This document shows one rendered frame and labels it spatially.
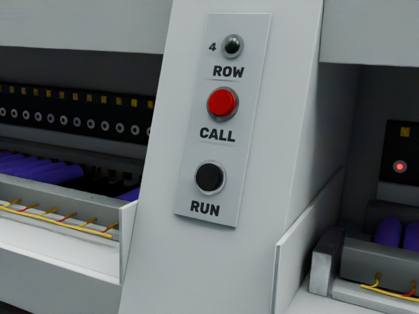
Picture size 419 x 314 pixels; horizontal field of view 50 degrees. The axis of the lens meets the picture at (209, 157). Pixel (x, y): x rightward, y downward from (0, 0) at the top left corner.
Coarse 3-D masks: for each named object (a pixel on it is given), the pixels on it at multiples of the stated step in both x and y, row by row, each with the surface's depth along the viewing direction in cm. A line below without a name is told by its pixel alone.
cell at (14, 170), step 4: (40, 160) 48; (44, 160) 48; (48, 160) 48; (24, 164) 46; (28, 164) 46; (32, 164) 46; (36, 164) 47; (40, 164) 47; (44, 164) 48; (8, 168) 44; (12, 168) 44; (16, 168) 45; (20, 168) 45; (24, 168) 45; (28, 168) 46; (32, 168) 46; (0, 172) 43; (4, 172) 43; (8, 172) 44; (12, 172) 44; (16, 172) 44
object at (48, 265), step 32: (0, 128) 57; (32, 128) 55; (0, 224) 36; (32, 224) 36; (128, 224) 27; (0, 256) 32; (32, 256) 31; (64, 256) 31; (96, 256) 31; (0, 288) 33; (32, 288) 31; (64, 288) 30; (96, 288) 28
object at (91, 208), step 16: (0, 176) 40; (16, 176) 40; (0, 192) 39; (16, 192) 38; (32, 192) 37; (48, 192) 37; (64, 192) 37; (80, 192) 37; (0, 208) 37; (32, 208) 38; (48, 208) 37; (64, 208) 36; (80, 208) 35; (96, 208) 35; (112, 208) 34; (64, 224) 34; (96, 224) 35; (112, 224) 34
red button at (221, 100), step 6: (216, 90) 26; (222, 90) 25; (216, 96) 25; (222, 96) 25; (228, 96) 25; (210, 102) 26; (216, 102) 25; (222, 102) 25; (228, 102) 25; (234, 102) 25; (210, 108) 26; (216, 108) 25; (222, 108) 25; (228, 108) 25; (216, 114) 25; (222, 114) 25; (228, 114) 25
